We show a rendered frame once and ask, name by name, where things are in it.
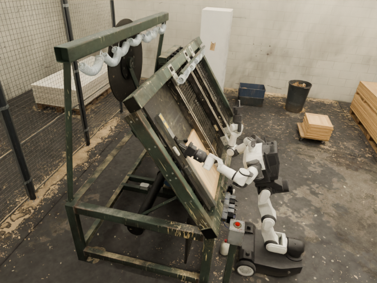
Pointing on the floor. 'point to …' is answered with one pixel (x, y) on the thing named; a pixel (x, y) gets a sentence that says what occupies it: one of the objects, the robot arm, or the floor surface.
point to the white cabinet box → (216, 39)
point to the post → (229, 263)
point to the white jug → (224, 247)
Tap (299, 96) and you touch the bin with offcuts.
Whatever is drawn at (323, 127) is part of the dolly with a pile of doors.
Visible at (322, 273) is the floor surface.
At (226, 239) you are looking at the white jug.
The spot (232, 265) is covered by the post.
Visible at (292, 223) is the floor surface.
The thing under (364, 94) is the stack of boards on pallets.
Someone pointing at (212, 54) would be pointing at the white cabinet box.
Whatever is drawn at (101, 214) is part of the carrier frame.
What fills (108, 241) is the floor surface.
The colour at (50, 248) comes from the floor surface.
